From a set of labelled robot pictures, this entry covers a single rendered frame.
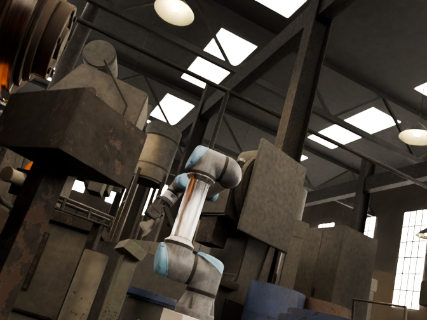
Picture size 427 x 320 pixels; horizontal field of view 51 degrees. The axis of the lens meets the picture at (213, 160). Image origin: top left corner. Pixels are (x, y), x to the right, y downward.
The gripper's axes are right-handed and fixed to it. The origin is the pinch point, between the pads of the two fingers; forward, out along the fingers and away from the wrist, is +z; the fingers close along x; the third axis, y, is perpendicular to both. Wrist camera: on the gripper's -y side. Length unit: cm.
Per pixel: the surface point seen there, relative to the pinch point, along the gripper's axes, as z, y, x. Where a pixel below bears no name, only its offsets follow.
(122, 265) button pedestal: 17.2, -1.1, -2.4
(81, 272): 31.2, 12.7, 0.8
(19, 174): 19, 58, 29
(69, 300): 43.3, 8.5, 0.6
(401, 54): -849, -305, -531
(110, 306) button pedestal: 34.6, -8.4, -2.4
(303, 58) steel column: -397, -65, -279
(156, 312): 21, -36, -30
